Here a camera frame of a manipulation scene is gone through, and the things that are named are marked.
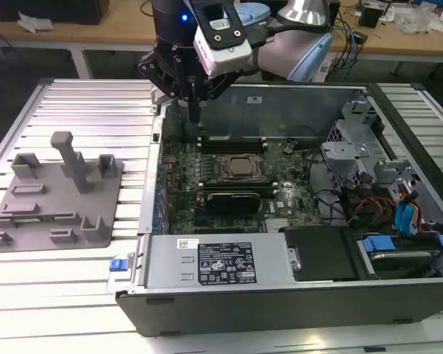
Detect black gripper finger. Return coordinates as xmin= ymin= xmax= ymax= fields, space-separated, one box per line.
xmin=193 ymin=72 xmax=241 ymax=125
xmin=137 ymin=51 xmax=196 ymax=125

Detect black RAM slot bank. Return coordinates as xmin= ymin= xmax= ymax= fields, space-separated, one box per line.
xmin=199 ymin=133 xmax=269 ymax=154

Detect empty black RAM slot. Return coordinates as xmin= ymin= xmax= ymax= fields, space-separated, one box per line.
xmin=198 ymin=176 xmax=273 ymax=186

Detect dark RAM stick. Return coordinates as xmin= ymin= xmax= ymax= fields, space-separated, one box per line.
xmin=202 ymin=182 xmax=281 ymax=197

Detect silver CPU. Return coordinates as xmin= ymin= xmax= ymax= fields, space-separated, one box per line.
xmin=230 ymin=156 xmax=259 ymax=176

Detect CPU socket metal cover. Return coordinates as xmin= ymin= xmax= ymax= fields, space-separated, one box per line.
xmin=219 ymin=152 xmax=276 ymax=181

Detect white power strip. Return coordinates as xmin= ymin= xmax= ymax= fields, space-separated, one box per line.
xmin=317 ymin=58 xmax=333 ymax=83

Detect large black box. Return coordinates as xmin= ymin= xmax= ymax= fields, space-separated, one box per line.
xmin=0 ymin=0 xmax=110 ymax=26

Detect crumpled white paper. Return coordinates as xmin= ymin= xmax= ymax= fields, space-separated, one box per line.
xmin=17 ymin=10 xmax=55 ymax=34

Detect green motherboard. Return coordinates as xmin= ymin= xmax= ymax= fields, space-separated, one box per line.
xmin=158 ymin=138 xmax=340 ymax=235

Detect grey plastic parts rack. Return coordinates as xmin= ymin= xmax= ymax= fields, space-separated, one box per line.
xmin=0 ymin=131 xmax=126 ymax=254

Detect metal drive cage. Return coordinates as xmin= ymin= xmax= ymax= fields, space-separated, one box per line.
xmin=319 ymin=99 xmax=422 ymax=192

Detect silver finned heatsink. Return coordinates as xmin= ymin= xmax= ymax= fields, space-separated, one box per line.
xmin=264 ymin=218 xmax=295 ymax=232

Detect black square device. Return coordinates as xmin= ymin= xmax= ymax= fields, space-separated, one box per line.
xmin=358 ymin=1 xmax=388 ymax=27

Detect grey power supply with label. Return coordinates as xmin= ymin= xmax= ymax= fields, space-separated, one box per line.
xmin=142 ymin=234 xmax=298 ymax=292

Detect black plastic shroud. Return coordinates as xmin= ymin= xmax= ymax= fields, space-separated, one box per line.
xmin=278 ymin=225 xmax=377 ymax=283

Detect clear plastic bags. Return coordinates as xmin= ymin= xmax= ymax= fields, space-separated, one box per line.
xmin=396 ymin=5 xmax=443 ymax=36

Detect hard disk in blue carrier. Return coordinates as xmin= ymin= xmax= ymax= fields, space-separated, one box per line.
xmin=356 ymin=235 xmax=443 ymax=280

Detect open black PC case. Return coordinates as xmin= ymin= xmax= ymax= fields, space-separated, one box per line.
xmin=106 ymin=81 xmax=443 ymax=337

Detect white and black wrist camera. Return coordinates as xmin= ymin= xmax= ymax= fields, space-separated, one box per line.
xmin=192 ymin=0 xmax=253 ymax=78

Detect red yellow black wire bundle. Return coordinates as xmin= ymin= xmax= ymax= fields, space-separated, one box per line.
xmin=346 ymin=196 xmax=396 ymax=226

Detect blue flat data cable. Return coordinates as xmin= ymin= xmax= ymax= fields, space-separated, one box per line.
xmin=394 ymin=190 xmax=424 ymax=237

